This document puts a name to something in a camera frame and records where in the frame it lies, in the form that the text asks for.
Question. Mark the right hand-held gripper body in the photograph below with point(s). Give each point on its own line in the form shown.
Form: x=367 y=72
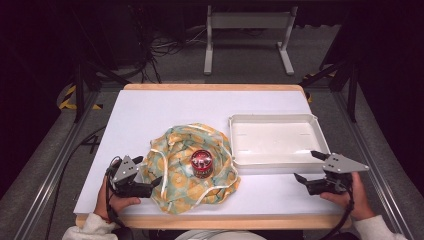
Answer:
x=340 y=165

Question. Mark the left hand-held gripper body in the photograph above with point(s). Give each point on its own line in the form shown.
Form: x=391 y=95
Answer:
x=126 y=168

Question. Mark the yellow green patterned cloth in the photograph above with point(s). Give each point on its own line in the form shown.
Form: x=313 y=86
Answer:
x=176 y=181

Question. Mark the white plastic tray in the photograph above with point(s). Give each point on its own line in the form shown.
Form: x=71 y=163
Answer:
x=276 y=141

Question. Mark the red round tin can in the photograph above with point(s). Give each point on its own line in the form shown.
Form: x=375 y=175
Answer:
x=201 y=163

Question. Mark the person's left hand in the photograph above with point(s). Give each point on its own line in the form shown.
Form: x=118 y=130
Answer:
x=100 y=205

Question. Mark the person's right hand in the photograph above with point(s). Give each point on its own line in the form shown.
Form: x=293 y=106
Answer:
x=361 y=206

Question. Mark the black tripod stand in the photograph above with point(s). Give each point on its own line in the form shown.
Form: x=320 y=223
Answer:
x=352 y=90
x=79 y=90

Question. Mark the person's white clothing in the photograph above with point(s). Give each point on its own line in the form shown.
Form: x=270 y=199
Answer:
x=220 y=235

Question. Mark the aluminium floor rail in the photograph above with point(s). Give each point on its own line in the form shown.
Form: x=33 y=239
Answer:
x=373 y=160
x=50 y=176

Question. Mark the white metal stand frame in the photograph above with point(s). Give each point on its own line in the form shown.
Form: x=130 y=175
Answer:
x=248 y=20

